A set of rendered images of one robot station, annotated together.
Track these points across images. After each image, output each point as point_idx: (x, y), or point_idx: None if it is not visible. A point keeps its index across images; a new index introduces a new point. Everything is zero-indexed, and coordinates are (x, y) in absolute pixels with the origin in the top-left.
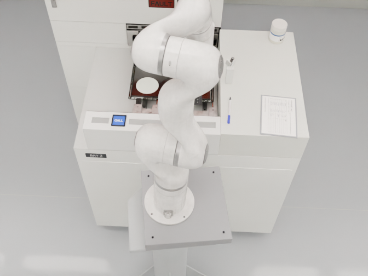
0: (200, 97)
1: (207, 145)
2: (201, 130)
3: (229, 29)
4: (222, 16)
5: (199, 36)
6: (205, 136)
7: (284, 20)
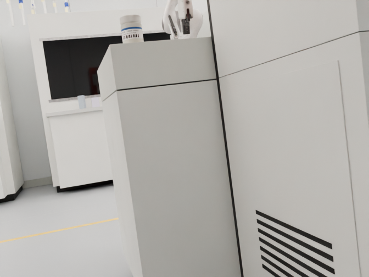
0: (182, 25)
1: (162, 18)
2: (166, 9)
3: (199, 37)
4: (208, 14)
5: None
6: (163, 14)
7: (123, 16)
